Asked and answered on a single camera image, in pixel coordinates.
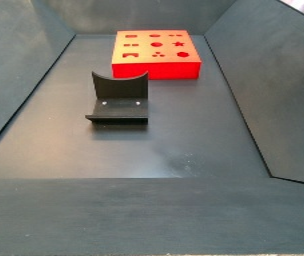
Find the red shape-sorting board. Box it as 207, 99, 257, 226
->
112, 30, 202, 80

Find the black curved holder bracket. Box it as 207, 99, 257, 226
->
86, 73, 148, 123

